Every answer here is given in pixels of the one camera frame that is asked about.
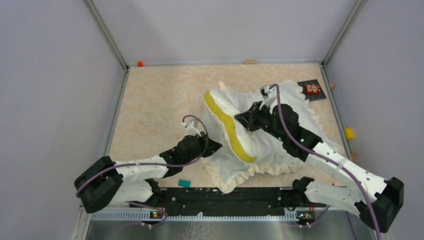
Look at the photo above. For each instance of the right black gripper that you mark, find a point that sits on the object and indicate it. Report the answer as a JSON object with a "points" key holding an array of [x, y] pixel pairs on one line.
{"points": [[249, 118]]}

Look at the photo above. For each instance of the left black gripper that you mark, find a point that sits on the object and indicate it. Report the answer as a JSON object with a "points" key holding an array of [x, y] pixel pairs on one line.
{"points": [[213, 146]]}

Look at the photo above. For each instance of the white pillow yellow edge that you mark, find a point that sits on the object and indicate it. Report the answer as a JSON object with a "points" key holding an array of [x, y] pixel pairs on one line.
{"points": [[224, 105]]}

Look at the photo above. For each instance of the white ruffled pillowcase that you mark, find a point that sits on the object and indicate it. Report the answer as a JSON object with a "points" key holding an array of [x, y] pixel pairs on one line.
{"points": [[227, 171]]}

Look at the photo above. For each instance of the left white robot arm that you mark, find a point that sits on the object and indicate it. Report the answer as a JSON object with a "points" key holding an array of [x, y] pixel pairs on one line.
{"points": [[107, 182]]}

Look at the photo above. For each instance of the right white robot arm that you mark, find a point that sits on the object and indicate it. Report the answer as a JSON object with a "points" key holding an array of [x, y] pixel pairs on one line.
{"points": [[374, 199]]}

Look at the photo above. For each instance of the teal small block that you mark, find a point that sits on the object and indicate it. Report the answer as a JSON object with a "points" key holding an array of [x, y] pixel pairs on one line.
{"points": [[184, 183]]}

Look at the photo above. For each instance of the wooden peg back edge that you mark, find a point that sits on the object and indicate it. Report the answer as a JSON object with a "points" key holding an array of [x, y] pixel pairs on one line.
{"points": [[249, 62]]}

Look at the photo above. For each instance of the dark lego baseplate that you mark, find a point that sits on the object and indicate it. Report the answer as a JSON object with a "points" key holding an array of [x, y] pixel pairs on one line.
{"points": [[312, 98]]}

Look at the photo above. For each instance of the yellow small block right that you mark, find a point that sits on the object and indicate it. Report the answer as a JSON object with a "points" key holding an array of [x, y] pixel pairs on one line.
{"points": [[349, 134]]}

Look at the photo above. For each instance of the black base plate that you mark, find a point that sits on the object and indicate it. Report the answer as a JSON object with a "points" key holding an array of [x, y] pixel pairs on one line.
{"points": [[241, 202]]}

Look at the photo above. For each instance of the white cable duct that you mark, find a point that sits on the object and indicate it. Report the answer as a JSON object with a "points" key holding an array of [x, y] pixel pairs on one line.
{"points": [[147, 216]]}

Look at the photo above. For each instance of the aluminium frame rail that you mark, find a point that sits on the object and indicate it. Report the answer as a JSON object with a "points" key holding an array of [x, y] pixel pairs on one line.
{"points": [[99, 21]]}

